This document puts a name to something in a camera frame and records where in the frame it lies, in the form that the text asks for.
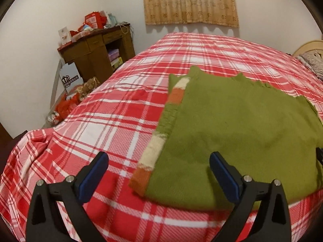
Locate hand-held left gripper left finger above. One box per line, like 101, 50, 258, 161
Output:
25, 151, 109, 242

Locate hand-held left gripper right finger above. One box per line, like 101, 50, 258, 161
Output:
209, 151, 290, 242

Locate green orange cream striped sweater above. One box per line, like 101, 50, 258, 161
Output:
129, 66, 323, 211

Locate red white plaid bed sheet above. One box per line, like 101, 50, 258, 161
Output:
0, 32, 323, 242

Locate red bags on floor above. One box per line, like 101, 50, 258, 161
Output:
47, 91, 84, 126

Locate brown patterned gift bag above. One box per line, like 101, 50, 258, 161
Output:
78, 77, 101, 99

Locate patterned grey pillow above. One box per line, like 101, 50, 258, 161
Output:
296, 52, 323, 78

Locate white printed paper bag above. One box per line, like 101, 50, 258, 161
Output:
59, 63, 84, 94

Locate cream arched headboard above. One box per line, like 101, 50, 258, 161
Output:
293, 40, 323, 56

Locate stack of books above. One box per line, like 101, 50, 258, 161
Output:
107, 49, 124, 68

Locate brown wooden desk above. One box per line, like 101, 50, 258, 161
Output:
58, 24, 136, 86

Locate white card box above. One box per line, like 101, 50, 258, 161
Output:
59, 26, 72, 47

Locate pile of red gift boxes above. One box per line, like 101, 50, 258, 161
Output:
69, 10, 119, 43

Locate beige floral window curtain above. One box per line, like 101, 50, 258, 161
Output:
141, 0, 240, 28

